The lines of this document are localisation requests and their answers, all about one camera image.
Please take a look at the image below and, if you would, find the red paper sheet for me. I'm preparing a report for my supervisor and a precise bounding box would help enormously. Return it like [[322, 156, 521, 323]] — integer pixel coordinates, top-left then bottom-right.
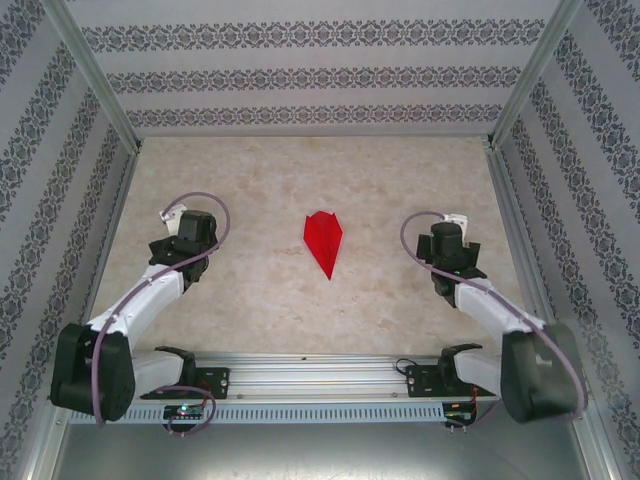
[[303, 210, 346, 283]]

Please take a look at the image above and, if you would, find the grey sheet metal panel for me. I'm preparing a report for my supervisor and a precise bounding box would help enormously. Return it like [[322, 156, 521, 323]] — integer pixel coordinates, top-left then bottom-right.
[[49, 422, 609, 480]]

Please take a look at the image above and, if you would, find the small dark circuit board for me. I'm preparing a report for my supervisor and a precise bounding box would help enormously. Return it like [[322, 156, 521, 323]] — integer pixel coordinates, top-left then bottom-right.
[[446, 401, 479, 421]]

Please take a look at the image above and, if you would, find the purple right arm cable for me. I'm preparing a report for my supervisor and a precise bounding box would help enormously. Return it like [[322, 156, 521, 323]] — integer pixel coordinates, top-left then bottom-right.
[[400, 210, 587, 432]]

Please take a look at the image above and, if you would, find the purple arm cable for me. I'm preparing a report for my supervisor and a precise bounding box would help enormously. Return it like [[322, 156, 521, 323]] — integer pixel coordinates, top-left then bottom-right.
[[92, 191, 233, 437], [400, 210, 587, 432]]

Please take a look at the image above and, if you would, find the aluminium side rail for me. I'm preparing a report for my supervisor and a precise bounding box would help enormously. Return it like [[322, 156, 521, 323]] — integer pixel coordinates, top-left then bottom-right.
[[69, 144, 144, 364], [482, 137, 569, 361]]

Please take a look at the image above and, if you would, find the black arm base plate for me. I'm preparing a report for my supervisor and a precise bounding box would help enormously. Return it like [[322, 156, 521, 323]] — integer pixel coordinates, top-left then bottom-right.
[[405, 363, 497, 399], [192, 367, 232, 400]]

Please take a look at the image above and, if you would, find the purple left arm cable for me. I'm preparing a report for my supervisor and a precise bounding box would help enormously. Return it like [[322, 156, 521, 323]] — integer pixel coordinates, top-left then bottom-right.
[[92, 191, 233, 437]]

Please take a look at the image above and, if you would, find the aluminium mounting rail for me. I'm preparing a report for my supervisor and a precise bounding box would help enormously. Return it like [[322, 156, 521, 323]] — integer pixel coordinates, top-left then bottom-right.
[[130, 350, 587, 402]]

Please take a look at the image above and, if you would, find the aluminium frame post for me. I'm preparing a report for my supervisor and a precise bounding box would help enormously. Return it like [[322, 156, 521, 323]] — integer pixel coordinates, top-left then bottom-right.
[[485, 0, 586, 151], [43, 0, 144, 154]]

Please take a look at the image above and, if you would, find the slotted grey cable duct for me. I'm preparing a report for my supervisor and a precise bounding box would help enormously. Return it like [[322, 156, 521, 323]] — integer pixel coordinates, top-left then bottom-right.
[[69, 403, 447, 426]]

